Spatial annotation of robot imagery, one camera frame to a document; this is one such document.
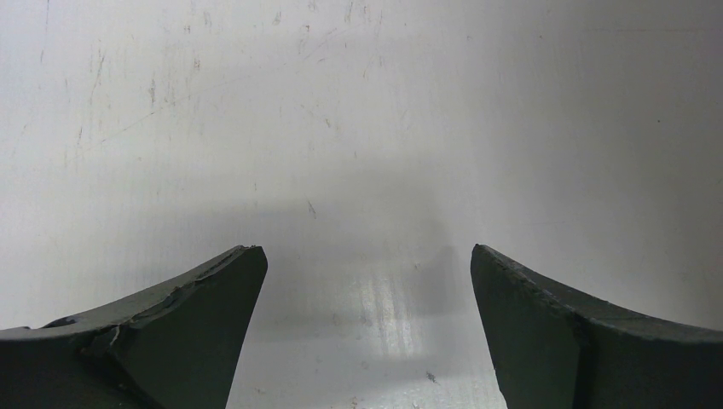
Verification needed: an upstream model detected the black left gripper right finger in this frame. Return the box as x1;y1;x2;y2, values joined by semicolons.
471;245;722;408

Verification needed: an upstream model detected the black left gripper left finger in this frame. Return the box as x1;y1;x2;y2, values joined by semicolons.
1;246;268;408

